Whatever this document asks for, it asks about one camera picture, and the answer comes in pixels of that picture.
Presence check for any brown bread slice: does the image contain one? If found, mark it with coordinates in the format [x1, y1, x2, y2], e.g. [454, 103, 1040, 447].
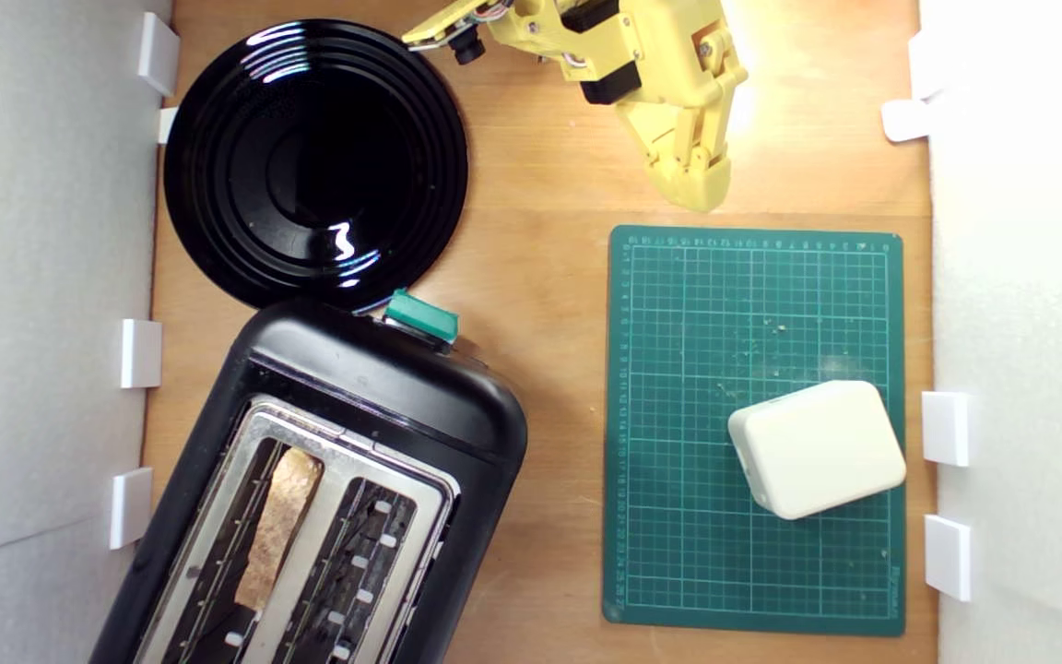
[234, 446, 325, 611]

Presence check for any green toaster lever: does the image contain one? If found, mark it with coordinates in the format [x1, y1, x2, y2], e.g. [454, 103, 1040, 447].
[383, 288, 460, 347]

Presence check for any black two-slot toaster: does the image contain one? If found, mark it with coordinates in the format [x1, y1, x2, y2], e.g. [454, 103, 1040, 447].
[88, 297, 529, 664]

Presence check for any green cutting mat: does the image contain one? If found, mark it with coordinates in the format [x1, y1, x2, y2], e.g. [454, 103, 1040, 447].
[602, 224, 907, 637]

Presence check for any white block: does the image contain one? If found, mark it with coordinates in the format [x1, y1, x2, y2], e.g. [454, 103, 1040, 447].
[727, 379, 908, 521]

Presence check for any black plate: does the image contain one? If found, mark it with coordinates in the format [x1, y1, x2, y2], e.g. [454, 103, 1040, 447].
[163, 18, 470, 313]

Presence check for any yellow wrist camera mount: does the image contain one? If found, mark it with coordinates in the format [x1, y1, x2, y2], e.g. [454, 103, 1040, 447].
[400, 0, 495, 65]

